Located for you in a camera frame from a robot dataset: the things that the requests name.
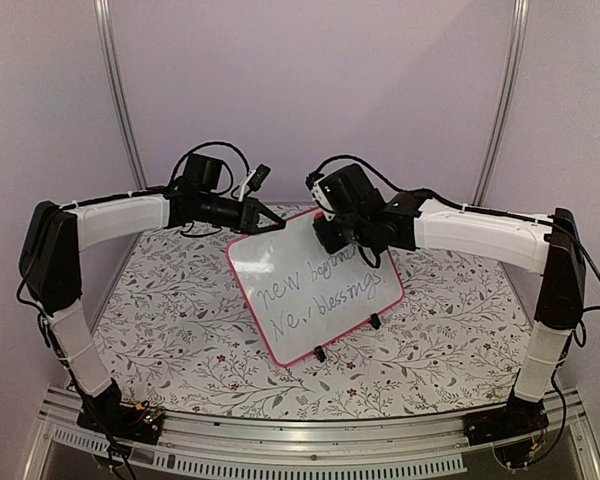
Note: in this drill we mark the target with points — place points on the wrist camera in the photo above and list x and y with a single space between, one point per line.
252 182
312 183

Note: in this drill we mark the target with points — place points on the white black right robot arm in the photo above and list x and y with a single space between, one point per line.
547 245

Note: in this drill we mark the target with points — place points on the right aluminium corner post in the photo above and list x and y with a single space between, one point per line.
512 62

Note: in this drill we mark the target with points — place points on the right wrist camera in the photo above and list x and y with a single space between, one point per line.
312 183

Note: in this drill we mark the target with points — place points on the floral patterned table mat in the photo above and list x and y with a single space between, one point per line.
177 332

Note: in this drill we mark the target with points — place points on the left aluminium corner post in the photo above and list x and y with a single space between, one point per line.
104 22

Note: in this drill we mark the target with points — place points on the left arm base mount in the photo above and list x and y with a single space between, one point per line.
139 423

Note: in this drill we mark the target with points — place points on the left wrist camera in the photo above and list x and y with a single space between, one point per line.
252 182

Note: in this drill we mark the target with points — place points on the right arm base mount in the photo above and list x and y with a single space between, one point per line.
517 417

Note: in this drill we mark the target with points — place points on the black whiteboard foot clip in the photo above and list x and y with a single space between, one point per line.
375 321
320 354

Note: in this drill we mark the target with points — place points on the pink framed whiteboard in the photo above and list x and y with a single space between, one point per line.
300 296

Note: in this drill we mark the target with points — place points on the aluminium corner post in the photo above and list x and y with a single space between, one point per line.
512 62
104 22

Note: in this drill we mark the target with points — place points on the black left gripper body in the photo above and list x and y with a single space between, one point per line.
242 223

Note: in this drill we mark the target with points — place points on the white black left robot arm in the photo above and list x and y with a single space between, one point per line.
50 261

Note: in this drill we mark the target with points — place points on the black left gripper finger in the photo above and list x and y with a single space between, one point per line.
260 214
272 227

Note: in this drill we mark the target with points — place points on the aluminium front rail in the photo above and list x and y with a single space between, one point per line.
196 446

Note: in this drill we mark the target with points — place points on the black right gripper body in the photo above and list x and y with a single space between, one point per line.
358 233

